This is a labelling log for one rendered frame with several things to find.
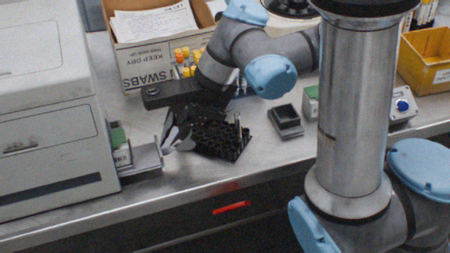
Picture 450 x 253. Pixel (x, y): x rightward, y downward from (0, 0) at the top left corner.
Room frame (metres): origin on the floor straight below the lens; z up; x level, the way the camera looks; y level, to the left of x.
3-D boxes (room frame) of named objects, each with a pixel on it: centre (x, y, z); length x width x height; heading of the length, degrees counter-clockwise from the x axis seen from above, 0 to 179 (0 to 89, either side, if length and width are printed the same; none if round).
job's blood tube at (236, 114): (0.76, 0.03, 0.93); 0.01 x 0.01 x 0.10; 64
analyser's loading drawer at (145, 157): (0.68, 0.28, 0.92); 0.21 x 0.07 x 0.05; 109
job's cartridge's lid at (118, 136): (0.69, 0.26, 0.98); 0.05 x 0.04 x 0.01; 19
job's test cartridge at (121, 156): (0.69, 0.26, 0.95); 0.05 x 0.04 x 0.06; 19
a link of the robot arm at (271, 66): (0.69, -0.03, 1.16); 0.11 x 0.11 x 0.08; 26
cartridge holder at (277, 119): (0.84, -0.08, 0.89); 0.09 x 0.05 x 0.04; 19
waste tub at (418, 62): (1.01, -0.44, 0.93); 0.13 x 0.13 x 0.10; 15
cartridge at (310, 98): (0.87, -0.14, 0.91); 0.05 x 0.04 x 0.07; 19
